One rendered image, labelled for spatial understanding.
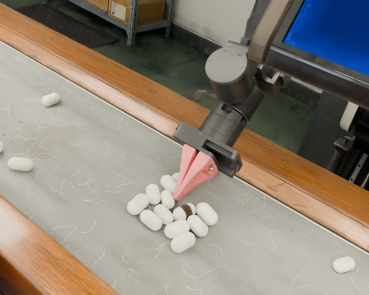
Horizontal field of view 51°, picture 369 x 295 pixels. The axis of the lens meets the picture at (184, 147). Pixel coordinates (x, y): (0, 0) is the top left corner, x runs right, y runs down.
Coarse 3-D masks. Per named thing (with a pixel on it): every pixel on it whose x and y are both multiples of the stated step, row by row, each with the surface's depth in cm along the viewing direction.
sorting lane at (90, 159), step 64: (0, 64) 83; (0, 128) 65; (64, 128) 69; (128, 128) 72; (0, 192) 54; (64, 192) 56; (128, 192) 58; (192, 192) 61; (256, 192) 63; (128, 256) 49; (192, 256) 51; (256, 256) 53; (320, 256) 55
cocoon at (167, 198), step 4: (164, 192) 57; (168, 192) 57; (164, 196) 57; (168, 196) 56; (172, 196) 57; (164, 200) 56; (168, 200) 56; (172, 200) 56; (164, 204) 56; (168, 204) 56; (172, 204) 56; (168, 208) 56
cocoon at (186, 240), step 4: (184, 232) 51; (188, 232) 51; (180, 236) 51; (184, 236) 51; (188, 236) 51; (192, 236) 51; (172, 240) 50; (176, 240) 50; (180, 240) 50; (184, 240) 50; (188, 240) 50; (192, 240) 51; (172, 244) 50; (176, 244) 50; (180, 244) 50; (184, 244) 50; (188, 244) 50; (192, 244) 51; (172, 248) 50; (176, 248) 50; (180, 248) 50; (184, 248) 50
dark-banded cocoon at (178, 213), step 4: (188, 204) 55; (192, 204) 56; (176, 208) 55; (180, 208) 55; (192, 208) 55; (176, 212) 54; (180, 212) 54; (184, 212) 54; (176, 216) 54; (180, 216) 54; (184, 216) 54; (176, 220) 54
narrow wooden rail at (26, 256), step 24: (0, 216) 48; (24, 216) 48; (0, 240) 45; (24, 240) 45; (48, 240) 46; (0, 264) 45; (24, 264) 43; (48, 264) 43; (72, 264) 44; (0, 288) 49; (24, 288) 43; (48, 288) 41; (72, 288) 42; (96, 288) 42
